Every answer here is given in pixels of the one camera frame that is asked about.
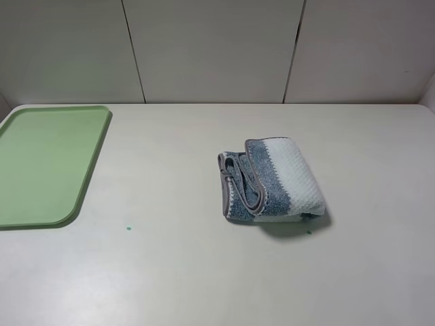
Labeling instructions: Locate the blue white striped towel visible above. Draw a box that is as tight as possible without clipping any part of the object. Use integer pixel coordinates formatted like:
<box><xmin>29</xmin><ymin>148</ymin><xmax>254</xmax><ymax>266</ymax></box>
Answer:
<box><xmin>217</xmin><ymin>137</ymin><xmax>326</xmax><ymax>223</ymax></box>

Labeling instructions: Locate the green plastic tray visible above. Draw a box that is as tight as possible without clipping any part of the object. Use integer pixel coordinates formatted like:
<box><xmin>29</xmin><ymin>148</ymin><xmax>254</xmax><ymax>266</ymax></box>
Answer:
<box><xmin>1</xmin><ymin>106</ymin><xmax>111</xmax><ymax>229</ymax></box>

